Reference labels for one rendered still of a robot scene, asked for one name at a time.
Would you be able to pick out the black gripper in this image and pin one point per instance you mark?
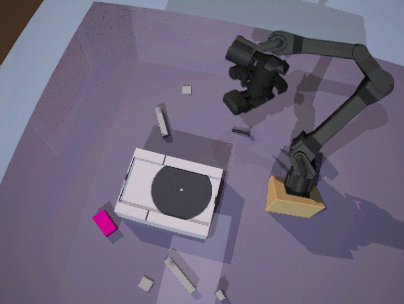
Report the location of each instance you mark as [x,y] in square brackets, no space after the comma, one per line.
[256,93]

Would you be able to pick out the dark grey disc with small center hole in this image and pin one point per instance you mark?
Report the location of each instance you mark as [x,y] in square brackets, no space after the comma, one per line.
[168,198]

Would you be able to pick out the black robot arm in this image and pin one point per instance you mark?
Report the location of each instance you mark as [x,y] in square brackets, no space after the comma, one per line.
[376,84]

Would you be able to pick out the magenta rectangular block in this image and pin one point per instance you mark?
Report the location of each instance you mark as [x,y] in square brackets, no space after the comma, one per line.
[106,225]

